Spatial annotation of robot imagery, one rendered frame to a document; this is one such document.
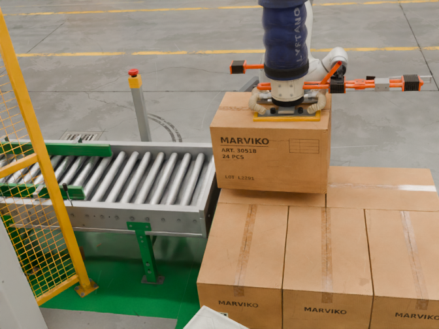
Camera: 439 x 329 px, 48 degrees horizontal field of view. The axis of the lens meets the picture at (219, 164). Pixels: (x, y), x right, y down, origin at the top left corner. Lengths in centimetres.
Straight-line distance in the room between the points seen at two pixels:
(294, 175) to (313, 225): 28
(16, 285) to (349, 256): 153
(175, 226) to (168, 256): 56
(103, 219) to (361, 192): 146
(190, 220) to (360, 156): 188
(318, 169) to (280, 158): 20
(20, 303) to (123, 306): 80
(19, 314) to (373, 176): 200
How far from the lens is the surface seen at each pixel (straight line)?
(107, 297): 318
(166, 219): 277
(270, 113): 258
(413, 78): 262
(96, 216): 292
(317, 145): 253
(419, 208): 284
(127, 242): 349
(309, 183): 267
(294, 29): 242
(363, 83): 259
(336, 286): 236
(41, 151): 264
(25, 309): 253
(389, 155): 424
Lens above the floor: 229
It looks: 34 degrees down
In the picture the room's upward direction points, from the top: 6 degrees counter-clockwise
